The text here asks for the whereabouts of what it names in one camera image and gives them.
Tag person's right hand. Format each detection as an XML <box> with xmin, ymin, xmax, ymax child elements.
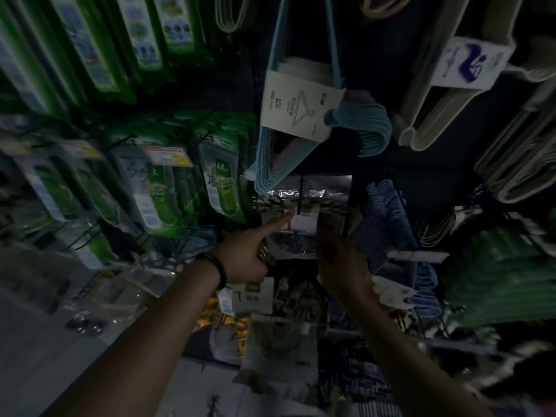
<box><xmin>314</xmin><ymin>212</ymin><xmax>379</xmax><ymax>305</ymax></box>

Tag person's left hand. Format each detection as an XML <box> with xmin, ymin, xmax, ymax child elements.
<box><xmin>209</xmin><ymin>212</ymin><xmax>297</xmax><ymax>287</ymax></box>

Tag person's left forearm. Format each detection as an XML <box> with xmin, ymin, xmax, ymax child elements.
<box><xmin>43</xmin><ymin>256</ymin><xmax>223</xmax><ymax>417</ymax></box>

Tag person's right forearm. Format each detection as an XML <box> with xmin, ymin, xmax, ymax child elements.
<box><xmin>343</xmin><ymin>291</ymin><xmax>493</xmax><ymax>417</ymax></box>

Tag clear packet of metal clips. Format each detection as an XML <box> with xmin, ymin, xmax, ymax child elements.
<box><xmin>254</xmin><ymin>175</ymin><xmax>353</xmax><ymax>259</ymax></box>

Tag bundle of blue hangers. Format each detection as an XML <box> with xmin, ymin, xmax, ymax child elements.
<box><xmin>353</xmin><ymin>180</ymin><xmax>444</xmax><ymax>319</ymax></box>

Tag white paper tag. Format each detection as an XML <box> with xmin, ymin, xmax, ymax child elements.
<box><xmin>372</xmin><ymin>275</ymin><xmax>418</xmax><ymax>310</ymax></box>

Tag white price tag strip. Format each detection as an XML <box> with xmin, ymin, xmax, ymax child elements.
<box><xmin>387</xmin><ymin>250</ymin><xmax>451</xmax><ymax>264</ymax></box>

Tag packet with white label card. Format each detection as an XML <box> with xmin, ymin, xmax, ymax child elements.
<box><xmin>216</xmin><ymin>277</ymin><xmax>279</xmax><ymax>318</ymax></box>

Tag light blue hanger bundle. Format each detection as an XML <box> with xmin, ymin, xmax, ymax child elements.
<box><xmin>244</xmin><ymin>0</ymin><xmax>393</xmax><ymax>195</ymax></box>

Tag white hanger label card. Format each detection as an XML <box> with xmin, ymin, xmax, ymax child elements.
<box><xmin>260</xmin><ymin>70</ymin><xmax>347</xmax><ymax>143</ymax></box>

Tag large clear plastic packet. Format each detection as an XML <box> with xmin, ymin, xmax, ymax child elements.
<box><xmin>235</xmin><ymin>319</ymin><xmax>320</xmax><ymax>404</ymax></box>

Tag yellow packets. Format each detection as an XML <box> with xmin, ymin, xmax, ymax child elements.
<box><xmin>196</xmin><ymin>297</ymin><xmax>253</xmax><ymax>343</ymax></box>

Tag cream hanger bundle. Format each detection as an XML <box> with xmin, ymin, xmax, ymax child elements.
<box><xmin>393</xmin><ymin>0</ymin><xmax>556</xmax><ymax>152</ymax></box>

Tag stack of green hangers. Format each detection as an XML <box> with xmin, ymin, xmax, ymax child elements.
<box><xmin>445</xmin><ymin>228</ymin><xmax>556</xmax><ymax>328</ymax></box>

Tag red and white price tag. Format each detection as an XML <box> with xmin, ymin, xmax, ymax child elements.
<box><xmin>142</xmin><ymin>145</ymin><xmax>193</xmax><ymax>169</ymax></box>

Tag row of green hanging packets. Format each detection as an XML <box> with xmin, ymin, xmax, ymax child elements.
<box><xmin>0</xmin><ymin>112</ymin><xmax>257</xmax><ymax>270</ymax></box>
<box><xmin>0</xmin><ymin>0</ymin><xmax>214</xmax><ymax>120</ymax></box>

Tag bundle of thin white hangers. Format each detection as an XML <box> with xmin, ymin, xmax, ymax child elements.
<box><xmin>473</xmin><ymin>104</ymin><xmax>556</xmax><ymax>204</ymax></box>

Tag white label with blue print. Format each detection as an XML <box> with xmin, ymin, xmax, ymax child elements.
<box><xmin>429</xmin><ymin>36</ymin><xmax>517</xmax><ymax>92</ymax></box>

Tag clear plastic packets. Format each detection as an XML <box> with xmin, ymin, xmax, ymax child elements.
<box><xmin>61</xmin><ymin>252</ymin><xmax>174</xmax><ymax>337</ymax></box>

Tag beige hangers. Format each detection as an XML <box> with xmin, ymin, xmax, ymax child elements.
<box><xmin>360</xmin><ymin>0</ymin><xmax>415</xmax><ymax>20</ymax></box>

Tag yellow price tag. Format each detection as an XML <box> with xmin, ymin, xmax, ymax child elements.
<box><xmin>58</xmin><ymin>140</ymin><xmax>104</xmax><ymax>161</ymax></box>

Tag dark wrist bracelet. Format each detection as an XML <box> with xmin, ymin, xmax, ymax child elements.
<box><xmin>197</xmin><ymin>253</ymin><xmax>228</xmax><ymax>291</ymax></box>

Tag white wire hangers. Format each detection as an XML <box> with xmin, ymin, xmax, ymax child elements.
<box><xmin>214</xmin><ymin>0</ymin><xmax>253</xmax><ymax>34</ymax></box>

